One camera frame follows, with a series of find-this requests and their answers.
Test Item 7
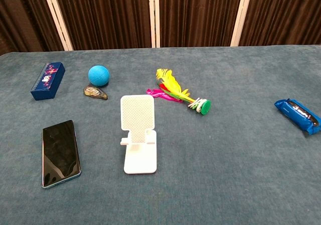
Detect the black smartphone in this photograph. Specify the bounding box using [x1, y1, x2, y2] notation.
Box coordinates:
[41, 120, 82, 189]

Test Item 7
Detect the white phone stand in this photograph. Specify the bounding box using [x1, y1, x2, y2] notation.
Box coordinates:
[119, 94, 157, 175]

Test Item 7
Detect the colourful feather shuttlecock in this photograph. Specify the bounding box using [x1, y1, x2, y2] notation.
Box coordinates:
[145, 68, 212, 116]

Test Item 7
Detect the blue rubber ball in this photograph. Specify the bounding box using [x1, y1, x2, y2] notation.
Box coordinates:
[88, 64, 110, 87]

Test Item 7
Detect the blue carpet table cloth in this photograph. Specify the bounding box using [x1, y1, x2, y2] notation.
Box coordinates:
[0, 44, 321, 225]

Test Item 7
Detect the dark brown curtain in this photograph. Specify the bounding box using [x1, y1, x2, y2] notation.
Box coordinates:
[0, 0, 321, 56]

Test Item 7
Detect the dark blue printed box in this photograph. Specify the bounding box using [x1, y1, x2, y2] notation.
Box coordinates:
[30, 61, 66, 101]

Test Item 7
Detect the blue cookie packet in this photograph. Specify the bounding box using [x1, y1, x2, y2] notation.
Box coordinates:
[273, 98, 321, 136]

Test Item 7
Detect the white partition frame post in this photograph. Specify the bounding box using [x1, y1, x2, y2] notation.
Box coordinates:
[148, 0, 161, 48]
[41, 0, 74, 51]
[230, 0, 254, 47]

